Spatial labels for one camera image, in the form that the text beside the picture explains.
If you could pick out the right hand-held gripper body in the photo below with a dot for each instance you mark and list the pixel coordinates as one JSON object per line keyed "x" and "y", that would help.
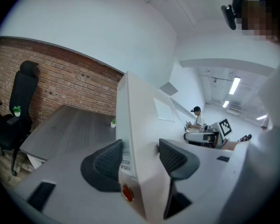
{"x": 225, "y": 128}

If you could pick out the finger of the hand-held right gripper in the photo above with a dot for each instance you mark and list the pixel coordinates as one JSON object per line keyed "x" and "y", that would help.
{"x": 196, "y": 137}

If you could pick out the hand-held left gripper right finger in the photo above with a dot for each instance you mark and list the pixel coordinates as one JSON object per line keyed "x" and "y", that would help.
{"x": 207, "y": 183}

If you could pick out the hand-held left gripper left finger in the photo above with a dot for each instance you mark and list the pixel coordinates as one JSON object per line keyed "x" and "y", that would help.
{"x": 84, "y": 195}

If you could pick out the beige cardboard box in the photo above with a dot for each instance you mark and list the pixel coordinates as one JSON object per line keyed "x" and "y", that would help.
{"x": 128, "y": 125}

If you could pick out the person's right forearm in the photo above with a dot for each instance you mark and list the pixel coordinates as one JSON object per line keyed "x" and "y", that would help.
{"x": 229, "y": 146}

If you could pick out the dark grey table top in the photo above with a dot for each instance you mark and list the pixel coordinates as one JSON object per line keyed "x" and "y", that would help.
{"x": 72, "y": 125}

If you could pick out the long ceiling light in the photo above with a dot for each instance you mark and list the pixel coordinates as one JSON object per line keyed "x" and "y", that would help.
{"x": 261, "y": 117}
{"x": 234, "y": 85}
{"x": 226, "y": 104}

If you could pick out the person's light grey shirt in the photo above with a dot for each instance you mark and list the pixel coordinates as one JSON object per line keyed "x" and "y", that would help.
{"x": 266, "y": 160}

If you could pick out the small green potted plant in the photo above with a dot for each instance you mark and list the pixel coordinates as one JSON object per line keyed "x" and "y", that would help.
{"x": 113, "y": 123}
{"x": 17, "y": 112}

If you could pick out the person's head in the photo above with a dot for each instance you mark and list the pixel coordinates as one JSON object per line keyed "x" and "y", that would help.
{"x": 256, "y": 15}

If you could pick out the black office chair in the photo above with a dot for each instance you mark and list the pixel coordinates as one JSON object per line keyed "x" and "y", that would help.
{"x": 21, "y": 90}

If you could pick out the grey wall panel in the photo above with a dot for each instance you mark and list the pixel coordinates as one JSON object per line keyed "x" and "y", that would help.
{"x": 169, "y": 88}

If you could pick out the black head-worn camera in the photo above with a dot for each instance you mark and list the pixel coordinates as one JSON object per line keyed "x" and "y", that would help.
{"x": 229, "y": 16}

